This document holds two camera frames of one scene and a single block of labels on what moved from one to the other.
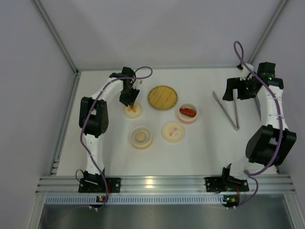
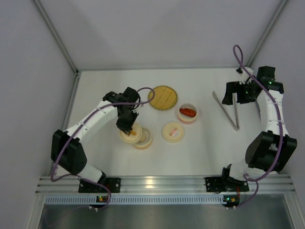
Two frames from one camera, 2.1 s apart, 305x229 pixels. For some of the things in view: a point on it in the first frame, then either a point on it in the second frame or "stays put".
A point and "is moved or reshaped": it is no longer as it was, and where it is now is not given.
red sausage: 188,111 stays put
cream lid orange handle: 133,112 is moved or reshaped
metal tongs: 235,93 stays put
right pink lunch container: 184,117 stays put
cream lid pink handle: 173,132 stays put
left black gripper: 129,96 -> 126,123
